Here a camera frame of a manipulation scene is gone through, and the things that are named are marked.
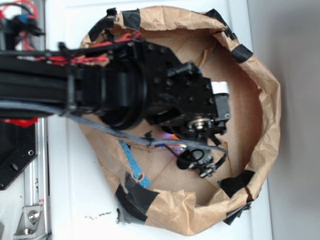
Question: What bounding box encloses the red black wire bundle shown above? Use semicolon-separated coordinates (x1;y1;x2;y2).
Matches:
0;0;143;67

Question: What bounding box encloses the grey ribbon cable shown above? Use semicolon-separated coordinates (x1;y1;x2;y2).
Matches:
0;99;228;157

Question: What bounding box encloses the metal corner bracket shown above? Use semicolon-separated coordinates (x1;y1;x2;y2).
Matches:
13;205;47;240

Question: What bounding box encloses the blue sponge strip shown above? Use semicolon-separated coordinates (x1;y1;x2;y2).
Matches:
119;140;151;189

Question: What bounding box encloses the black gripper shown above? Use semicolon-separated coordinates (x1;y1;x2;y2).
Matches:
129;40;231;140

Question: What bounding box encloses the aluminium extrusion rail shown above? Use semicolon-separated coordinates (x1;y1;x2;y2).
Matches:
23;0;52;240

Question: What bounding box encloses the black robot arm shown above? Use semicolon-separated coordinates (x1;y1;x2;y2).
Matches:
0;39;231;139

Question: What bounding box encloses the brown paper nest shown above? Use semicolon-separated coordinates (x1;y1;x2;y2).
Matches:
81;6;281;236

